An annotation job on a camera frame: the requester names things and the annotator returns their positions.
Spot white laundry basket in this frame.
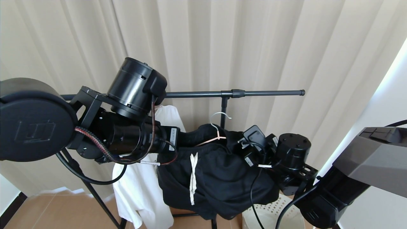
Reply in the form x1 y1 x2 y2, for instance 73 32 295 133
242 193 306 229

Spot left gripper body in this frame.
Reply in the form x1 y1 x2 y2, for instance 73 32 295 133
110 125 180 158

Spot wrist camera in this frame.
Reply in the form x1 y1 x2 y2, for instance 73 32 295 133
238 125 267 151
148 71 168 107

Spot white printed T-shirt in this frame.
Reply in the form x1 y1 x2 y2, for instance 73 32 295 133
112 105 187 229

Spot black clothes rack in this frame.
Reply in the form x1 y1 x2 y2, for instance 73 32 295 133
60 90 306 229

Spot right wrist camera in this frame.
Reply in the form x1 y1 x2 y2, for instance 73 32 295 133
238 125 267 151

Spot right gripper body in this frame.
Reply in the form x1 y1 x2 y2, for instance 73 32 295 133
243 134 278 168

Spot black cable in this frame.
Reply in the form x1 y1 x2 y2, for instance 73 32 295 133
250 119 407 229
56 149 128 185

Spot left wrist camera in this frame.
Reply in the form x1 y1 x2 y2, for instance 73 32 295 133
148 71 168 107

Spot black garment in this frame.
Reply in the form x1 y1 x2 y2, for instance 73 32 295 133
157 123 280 220

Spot pink clothes hanger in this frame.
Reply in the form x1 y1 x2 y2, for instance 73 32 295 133
195 112 232 147

